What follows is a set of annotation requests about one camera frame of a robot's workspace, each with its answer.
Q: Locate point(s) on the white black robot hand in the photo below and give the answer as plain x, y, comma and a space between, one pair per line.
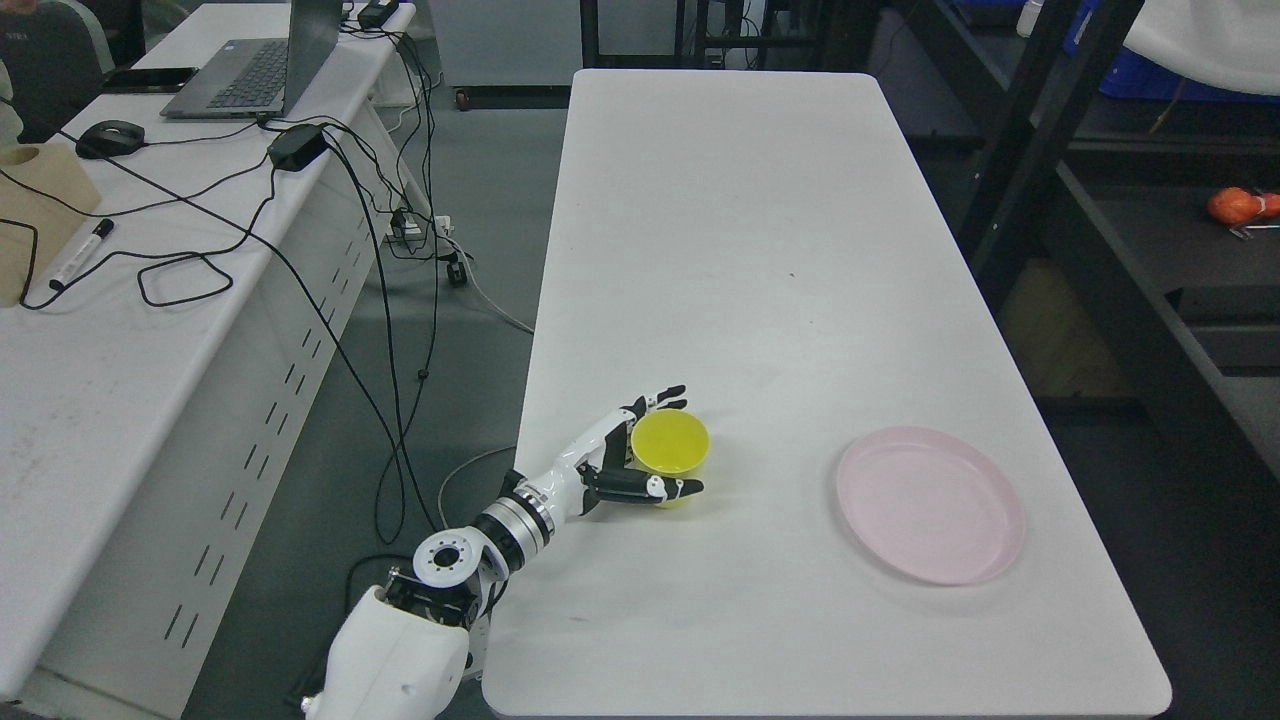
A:
599, 466

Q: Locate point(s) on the yellow plastic cup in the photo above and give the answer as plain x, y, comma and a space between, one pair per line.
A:
670, 442

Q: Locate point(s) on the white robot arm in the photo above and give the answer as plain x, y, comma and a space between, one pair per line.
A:
403, 650

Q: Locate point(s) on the dark grey metal shelf rack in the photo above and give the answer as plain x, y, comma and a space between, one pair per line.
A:
1189, 308

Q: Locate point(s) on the orange toy on shelf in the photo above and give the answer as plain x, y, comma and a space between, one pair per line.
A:
1234, 206

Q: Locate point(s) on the white work table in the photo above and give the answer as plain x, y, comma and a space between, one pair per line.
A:
767, 240

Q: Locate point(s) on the pink plastic plate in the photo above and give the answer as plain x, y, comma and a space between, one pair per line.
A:
930, 506

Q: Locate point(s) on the black power adapter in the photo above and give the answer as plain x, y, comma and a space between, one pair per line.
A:
297, 147

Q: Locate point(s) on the white side desk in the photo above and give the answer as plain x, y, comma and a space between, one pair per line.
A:
149, 413

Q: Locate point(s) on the grey laptop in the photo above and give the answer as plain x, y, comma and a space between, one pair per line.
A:
262, 77

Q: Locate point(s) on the black white marker pen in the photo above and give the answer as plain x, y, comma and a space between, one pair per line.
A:
73, 266

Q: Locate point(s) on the black smartphone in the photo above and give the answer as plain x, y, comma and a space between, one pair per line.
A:
164, 80

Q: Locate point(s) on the black computer mouse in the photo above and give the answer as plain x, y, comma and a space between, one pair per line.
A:
110, 139

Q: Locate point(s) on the cardboard box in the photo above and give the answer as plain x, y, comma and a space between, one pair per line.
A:
46, 193

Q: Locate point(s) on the white wall plug strip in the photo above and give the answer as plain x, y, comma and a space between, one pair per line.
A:
419, 233

